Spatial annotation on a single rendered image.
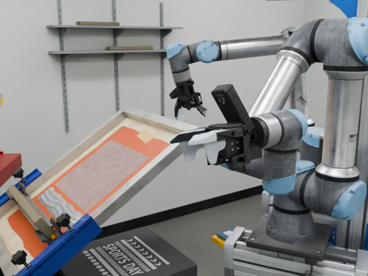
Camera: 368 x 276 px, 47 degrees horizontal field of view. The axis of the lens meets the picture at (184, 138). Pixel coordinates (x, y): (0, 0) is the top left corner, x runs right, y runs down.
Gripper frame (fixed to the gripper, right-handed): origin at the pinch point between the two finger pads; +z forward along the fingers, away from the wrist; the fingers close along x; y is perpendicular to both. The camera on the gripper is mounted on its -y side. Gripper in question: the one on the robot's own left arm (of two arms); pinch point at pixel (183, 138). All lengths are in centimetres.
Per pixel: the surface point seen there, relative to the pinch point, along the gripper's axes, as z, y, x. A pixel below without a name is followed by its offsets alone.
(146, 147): -44, 14, 74
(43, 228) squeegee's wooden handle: 1, 32, 72
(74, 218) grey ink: -11, 33, 74
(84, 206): -16, 30, 76
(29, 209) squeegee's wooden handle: 1, 28, 82
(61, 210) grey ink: -11, 32, 85
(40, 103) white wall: -88, -3, 279
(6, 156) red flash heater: -38, 28, 222
